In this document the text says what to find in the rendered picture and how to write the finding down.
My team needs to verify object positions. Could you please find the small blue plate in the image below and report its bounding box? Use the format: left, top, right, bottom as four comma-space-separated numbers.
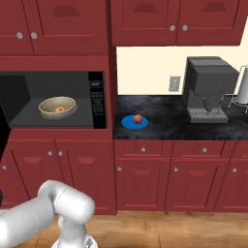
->
121, 114, 150, 131

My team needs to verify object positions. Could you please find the black microwave oven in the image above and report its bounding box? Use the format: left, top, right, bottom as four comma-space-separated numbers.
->
0, 71, 109, 131

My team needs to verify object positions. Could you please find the red lower cupboard door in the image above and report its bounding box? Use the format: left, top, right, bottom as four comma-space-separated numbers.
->
164, 158, 232, 212
214, 158, 248, 213
9, 139, 74, 200
54, 139, 116, 212
114, 157, 171, 211
0, 149, 31, 209

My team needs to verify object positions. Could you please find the red cupboard door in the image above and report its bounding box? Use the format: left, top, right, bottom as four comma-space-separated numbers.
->
214, 158, 248, 213
175, 0, 248, 47
164, 158, 232, 212
54, 139, 116, 212
0, 0, 35, 57
21, 0, 109, 57
0, 149, 31, 209
9, 139, 74, 200
109, 0, 182, 47
114, 157, 171, 211

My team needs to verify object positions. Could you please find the beige bowl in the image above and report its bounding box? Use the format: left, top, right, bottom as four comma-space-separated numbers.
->
38, 96, 78, 119

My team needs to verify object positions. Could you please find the red upper cupboard door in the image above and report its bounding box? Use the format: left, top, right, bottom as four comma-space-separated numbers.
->
109, 0, 182, 47
0, 0, 35, 57
175, 0, 248, 47
21, 0, 109, 57

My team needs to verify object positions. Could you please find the red drawer front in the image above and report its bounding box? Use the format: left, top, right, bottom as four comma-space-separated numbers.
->
170, 139, 237, 160
113, 139, 174, 160

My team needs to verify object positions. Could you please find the grey coffee machine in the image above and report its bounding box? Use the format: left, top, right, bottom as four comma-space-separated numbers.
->
182, 56, 240, 125

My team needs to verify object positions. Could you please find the grey wall outlet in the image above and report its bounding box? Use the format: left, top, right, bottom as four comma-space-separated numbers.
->
168, 76, 182, 93

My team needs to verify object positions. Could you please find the white wire stand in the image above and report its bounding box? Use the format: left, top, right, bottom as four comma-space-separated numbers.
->
225, 65, 248, 114

